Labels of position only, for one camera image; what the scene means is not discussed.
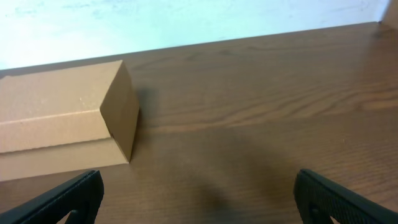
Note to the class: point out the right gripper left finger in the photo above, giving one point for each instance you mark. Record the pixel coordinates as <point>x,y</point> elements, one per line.
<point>78,199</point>

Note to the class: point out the beige object at right edge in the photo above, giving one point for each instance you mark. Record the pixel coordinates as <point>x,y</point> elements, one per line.
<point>390,17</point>

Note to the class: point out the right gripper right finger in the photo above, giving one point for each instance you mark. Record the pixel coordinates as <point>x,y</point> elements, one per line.
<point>321,200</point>

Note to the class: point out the cardboard box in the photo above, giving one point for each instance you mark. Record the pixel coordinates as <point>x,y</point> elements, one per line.
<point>64,120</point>

